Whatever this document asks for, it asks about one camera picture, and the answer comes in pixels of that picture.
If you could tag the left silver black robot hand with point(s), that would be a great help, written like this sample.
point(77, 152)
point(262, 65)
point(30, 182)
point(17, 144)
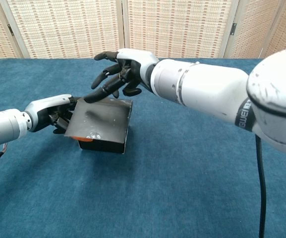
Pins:
point(43, 106)

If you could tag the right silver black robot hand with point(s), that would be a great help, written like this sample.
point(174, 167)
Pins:
point(137, 64)

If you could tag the black foldable cardboard box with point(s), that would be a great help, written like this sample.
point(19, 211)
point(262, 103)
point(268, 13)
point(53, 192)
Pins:
point(100, 119)

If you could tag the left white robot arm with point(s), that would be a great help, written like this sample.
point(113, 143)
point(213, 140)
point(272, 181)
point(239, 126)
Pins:
point(6, 126)

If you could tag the black screen hinge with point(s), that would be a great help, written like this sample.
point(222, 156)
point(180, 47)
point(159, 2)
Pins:
point(233, 28)
point(9, 29)

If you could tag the blue felt table mat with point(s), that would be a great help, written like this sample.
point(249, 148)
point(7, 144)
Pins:
point(157, 193)

